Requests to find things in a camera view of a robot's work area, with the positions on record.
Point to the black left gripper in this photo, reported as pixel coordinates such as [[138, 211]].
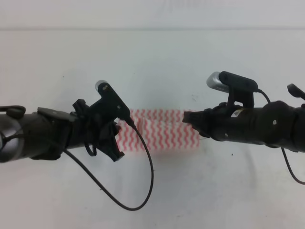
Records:
[[93, 133]]

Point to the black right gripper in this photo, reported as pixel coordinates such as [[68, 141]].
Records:
[[233, 124]]

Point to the pink white wavy striped towel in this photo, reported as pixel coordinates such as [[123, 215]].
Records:
[[162, 130]]

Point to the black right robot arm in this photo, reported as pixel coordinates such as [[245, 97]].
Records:
[[274, 125]]

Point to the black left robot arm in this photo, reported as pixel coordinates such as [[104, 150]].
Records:
[[46, 133]]

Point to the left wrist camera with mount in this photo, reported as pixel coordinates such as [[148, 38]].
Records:
[[110, 105]]

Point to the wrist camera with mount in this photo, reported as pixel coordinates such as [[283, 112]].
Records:
[[240, 89], [110, 105]]

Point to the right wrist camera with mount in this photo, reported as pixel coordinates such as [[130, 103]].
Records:
[[240, 89]]

